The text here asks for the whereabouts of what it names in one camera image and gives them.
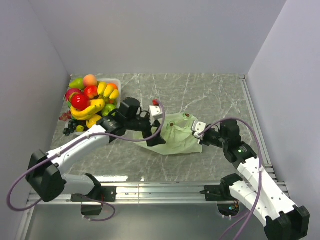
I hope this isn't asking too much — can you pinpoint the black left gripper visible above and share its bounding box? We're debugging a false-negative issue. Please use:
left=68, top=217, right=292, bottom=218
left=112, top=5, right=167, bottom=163
left=126, top=113, right=166, bottom=146

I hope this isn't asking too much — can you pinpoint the pale green avocado plastic bag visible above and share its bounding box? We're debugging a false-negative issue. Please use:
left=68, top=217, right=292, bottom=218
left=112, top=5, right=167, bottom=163
left=136, top=113, right=203, bottom=156

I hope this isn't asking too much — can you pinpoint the shiny red fake apple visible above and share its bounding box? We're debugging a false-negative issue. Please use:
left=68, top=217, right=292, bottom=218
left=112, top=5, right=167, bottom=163
left=71, top=93, right=90, bottom=111

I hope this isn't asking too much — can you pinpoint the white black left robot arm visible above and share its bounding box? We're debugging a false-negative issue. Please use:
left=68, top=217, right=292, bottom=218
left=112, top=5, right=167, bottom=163
left=26, top=97, right=166, bottom=202

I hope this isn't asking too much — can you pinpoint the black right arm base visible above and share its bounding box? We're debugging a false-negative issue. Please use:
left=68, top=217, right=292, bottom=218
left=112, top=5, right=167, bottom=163
left=199, top=184, right=248, bottom=220

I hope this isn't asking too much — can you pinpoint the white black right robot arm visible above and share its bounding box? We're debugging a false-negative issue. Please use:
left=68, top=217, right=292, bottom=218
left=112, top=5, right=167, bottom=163
left=191, top=117, right=310, bottom=240

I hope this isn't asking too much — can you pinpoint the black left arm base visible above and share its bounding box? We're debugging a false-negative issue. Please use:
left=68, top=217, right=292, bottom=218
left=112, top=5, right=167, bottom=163
left=70, top=186, right=117, bottom=222

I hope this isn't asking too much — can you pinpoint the green fake apple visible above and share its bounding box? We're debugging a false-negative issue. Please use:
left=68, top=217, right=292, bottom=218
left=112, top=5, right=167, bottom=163
left=101, top=103, right=117, bottom=117

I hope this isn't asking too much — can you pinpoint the orange fake tangerine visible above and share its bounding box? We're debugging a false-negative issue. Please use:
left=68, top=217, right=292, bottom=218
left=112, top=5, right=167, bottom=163
left=108, top=83, right=118, bottom=90

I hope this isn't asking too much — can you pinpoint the yellow fake lemon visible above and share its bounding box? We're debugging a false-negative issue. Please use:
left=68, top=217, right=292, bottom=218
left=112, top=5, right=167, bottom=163
left=86, top=114, right=102, bottom=129

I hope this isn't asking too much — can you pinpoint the small green fake grape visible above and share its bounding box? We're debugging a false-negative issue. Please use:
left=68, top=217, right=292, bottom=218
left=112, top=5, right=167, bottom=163
left=76, top=125, right=85, bottom=133

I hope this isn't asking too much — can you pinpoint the orange fake peach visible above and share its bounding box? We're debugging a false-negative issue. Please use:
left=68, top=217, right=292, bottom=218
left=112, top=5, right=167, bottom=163
left=83, top=74, right=98, bottom=87

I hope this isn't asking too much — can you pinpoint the red fake grape bunch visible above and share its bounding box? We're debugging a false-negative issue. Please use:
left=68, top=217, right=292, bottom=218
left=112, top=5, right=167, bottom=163
left=59, top=110, right=72, bottom=122

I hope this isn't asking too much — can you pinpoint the green yellow fake pear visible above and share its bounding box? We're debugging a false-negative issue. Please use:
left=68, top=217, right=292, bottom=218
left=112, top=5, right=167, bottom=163
left=69, top=78, right=85, bottom=90

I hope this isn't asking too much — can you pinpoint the pink fake dragon fruit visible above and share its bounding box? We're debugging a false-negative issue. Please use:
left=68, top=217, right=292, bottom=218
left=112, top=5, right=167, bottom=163
left=65, top=88, right=83, bottom=102

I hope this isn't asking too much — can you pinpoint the small yellow banana bunch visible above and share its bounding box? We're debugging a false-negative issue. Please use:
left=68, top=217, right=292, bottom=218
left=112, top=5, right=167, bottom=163
left=97, top=82, right=120, bottom=100

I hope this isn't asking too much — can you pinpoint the large yellow banana bunch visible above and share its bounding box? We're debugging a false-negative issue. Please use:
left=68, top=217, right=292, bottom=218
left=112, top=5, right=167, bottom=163
left=70, top=99, right=105, bottom=121

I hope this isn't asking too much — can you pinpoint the white plastic fruit bin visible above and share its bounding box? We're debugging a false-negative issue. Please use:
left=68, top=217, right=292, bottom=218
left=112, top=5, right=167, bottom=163
left=59, top=74, right=121, bottom=137

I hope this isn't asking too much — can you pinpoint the dark purple grape bunch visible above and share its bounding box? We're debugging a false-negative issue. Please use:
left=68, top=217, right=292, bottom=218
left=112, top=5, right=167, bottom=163
left=62, top=120, right=77, bottom=137

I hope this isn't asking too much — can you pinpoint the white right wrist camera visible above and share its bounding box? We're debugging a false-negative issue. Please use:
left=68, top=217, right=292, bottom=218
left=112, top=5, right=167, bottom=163
left=191, top=120, right=207, bottom=139

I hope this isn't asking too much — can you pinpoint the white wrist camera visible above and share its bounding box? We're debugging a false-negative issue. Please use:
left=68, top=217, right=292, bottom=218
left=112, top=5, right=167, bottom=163
left=191, top=120, right=207, bottom=139
left=148, top=105, right=164, bottom=120

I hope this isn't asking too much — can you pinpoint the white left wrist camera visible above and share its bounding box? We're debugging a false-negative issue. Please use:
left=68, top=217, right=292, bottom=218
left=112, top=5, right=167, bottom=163
left=148, top=105, right=164, bottom=120

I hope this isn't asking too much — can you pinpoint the aluminium mounting rail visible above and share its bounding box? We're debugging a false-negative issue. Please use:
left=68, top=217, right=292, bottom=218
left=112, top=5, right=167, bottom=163
left=27, top=182, right=234, bottom=205

